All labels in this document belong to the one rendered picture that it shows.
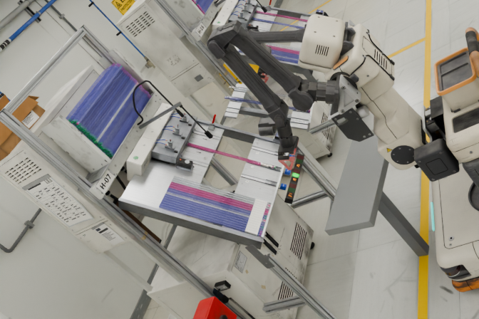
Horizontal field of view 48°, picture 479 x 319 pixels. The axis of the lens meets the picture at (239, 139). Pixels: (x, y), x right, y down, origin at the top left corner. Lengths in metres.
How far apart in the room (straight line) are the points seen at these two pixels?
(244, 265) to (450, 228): 1.04
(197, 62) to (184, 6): 0.38
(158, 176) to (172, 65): 1.31
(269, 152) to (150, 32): 1.34
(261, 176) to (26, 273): 1.92
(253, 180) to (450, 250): 0.99
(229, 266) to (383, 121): 1.11
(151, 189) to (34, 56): 2.29
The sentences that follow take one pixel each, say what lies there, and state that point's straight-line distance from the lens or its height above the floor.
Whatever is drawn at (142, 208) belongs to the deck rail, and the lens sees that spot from 2.63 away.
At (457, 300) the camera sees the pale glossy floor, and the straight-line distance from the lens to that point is 2.74.
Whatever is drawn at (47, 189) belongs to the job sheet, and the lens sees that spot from 2.83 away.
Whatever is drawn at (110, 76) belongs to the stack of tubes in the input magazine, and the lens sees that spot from 2.90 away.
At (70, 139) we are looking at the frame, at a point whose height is 1.59.
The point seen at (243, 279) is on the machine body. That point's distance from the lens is 2.87.
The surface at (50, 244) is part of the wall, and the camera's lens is 4.17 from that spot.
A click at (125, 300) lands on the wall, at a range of 4.42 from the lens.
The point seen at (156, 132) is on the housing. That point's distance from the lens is 2.87.
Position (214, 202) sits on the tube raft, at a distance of 2.65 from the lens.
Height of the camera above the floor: 2.04
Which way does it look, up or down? 22 degrees down
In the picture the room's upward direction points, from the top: 43 degrees counter-clockwise
